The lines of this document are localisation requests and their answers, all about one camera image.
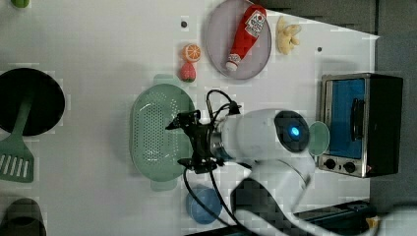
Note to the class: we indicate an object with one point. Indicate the dark grey cup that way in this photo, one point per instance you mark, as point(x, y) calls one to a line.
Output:
point(23, 218)

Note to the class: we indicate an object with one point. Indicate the light green mug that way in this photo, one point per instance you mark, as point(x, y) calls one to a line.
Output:
point(319, 138)

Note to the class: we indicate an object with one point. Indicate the yellow red object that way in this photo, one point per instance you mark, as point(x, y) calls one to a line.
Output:
point(373, 222)

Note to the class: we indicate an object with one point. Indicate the grey round plate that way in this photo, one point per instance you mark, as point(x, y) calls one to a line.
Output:
point(221, 26)

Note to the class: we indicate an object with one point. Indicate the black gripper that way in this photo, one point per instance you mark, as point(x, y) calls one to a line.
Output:
point(199, 136)

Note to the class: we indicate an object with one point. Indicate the black round pan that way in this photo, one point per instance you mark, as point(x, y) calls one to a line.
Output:
point(47, 106)

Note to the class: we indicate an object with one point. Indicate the red ketchup bottle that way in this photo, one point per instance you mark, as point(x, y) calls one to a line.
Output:
point(247, 33)

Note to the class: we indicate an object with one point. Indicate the silver black toaster oven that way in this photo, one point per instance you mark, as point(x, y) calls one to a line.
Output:
point(363, 115)

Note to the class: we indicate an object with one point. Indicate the pink strawberry toy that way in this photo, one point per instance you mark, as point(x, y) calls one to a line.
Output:
point(187, 73)

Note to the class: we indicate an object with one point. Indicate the blue metal table frame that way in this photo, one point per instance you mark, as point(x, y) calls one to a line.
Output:
point(346, 219)

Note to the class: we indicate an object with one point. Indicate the green oval plastic strainer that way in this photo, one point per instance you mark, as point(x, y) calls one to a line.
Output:
point(154, 150)

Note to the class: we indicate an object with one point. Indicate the green slotted spatula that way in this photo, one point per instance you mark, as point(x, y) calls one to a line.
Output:
point(17, 161)

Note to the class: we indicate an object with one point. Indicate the blue plastic cup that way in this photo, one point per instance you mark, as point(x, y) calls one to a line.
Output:
point(209, 198)

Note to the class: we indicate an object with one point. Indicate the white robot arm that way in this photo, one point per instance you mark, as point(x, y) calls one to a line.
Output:
point(275, 144)

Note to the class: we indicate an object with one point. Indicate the green round toy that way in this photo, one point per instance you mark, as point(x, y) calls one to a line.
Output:
point(20, 3)

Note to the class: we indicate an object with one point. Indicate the orange slice toy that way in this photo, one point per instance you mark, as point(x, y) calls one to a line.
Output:
point(191, 53)

